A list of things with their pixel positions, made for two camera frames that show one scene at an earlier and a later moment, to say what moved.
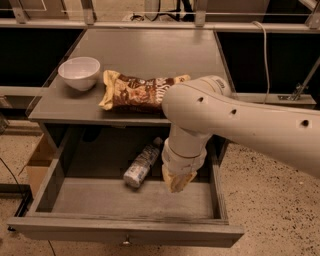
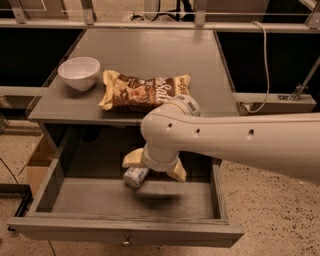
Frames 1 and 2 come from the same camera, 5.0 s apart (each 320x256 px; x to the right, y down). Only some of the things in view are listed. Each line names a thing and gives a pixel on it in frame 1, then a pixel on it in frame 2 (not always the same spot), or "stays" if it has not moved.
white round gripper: [182, 164] -> [159, 165]
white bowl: [80, 72] stays
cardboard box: [40, 165] stays
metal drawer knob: [127, 242] stays
